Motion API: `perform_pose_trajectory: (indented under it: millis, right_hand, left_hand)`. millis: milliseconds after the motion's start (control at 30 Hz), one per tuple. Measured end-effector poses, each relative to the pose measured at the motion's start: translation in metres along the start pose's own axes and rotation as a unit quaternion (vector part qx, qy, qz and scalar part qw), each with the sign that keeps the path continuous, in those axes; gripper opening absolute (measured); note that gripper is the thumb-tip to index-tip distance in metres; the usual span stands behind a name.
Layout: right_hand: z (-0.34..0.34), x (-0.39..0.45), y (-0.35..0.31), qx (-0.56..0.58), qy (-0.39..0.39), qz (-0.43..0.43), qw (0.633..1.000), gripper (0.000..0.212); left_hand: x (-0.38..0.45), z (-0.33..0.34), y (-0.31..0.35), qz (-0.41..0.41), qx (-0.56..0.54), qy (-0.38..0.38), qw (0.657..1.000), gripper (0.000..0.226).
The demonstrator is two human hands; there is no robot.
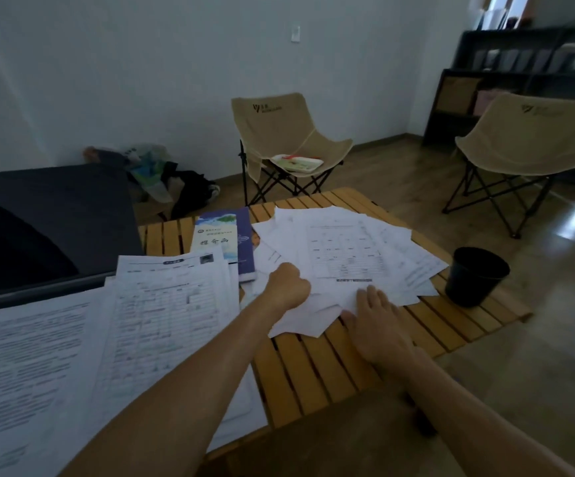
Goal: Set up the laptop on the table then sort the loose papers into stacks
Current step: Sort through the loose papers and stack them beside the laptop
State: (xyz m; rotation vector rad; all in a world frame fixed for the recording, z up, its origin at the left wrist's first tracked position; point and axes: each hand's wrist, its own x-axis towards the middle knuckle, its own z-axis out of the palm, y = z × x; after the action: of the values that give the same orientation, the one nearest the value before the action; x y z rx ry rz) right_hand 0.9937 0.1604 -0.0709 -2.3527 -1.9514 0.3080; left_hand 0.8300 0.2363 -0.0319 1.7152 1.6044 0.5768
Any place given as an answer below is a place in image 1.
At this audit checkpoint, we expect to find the person's right hand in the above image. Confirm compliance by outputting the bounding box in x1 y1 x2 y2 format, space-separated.
340 285 427 377

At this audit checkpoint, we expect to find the person's left hand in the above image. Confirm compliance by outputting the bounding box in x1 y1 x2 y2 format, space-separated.
261 262 312 315

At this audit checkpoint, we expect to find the pile of white papers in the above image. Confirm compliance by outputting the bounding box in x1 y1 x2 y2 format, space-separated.
240 205 450 339

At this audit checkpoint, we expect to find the blue booklet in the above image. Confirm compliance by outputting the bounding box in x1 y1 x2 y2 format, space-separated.
190 207 258 284

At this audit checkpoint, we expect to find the thin stack of sorted sheets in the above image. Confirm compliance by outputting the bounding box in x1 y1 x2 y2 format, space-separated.
63 250 268 452

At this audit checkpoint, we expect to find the form paper sheet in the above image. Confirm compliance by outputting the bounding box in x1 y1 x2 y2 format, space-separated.
76 272 241 433

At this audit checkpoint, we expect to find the grey laptop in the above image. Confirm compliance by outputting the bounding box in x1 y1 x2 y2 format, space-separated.
0 163 144 315

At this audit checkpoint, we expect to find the sorted text document stack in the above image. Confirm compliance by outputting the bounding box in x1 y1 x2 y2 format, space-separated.
0 288 114 477

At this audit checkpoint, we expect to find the person's left forearm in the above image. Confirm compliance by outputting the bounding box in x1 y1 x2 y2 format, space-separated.
61 297 281 477

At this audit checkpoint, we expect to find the person's right forearm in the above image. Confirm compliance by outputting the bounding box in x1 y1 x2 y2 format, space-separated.
391 350 575 477

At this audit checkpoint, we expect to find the wooden slatted table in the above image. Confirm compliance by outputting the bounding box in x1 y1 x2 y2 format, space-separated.
137 187 535 468

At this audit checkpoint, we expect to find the black plastic pot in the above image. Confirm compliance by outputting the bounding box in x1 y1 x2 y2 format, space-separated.
444 246 511 309

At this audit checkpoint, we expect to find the red and white booklet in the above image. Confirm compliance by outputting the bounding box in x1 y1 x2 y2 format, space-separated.
269 153 325 174

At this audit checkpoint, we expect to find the beige folding chair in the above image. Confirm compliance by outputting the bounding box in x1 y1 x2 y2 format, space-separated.
230 91 354 207
441 91 575 240

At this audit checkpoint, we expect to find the black shelf unit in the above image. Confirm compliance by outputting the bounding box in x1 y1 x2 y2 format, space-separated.
421 24 575 187

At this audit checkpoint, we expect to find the woven storage basket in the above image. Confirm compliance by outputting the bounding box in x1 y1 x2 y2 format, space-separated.
436 76 482 116

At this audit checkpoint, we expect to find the pink storage box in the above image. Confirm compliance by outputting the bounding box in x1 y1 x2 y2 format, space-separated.
474 89 502 117

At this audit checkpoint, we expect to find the tall narrow window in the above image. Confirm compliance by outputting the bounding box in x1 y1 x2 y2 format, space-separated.
481 0 532 30

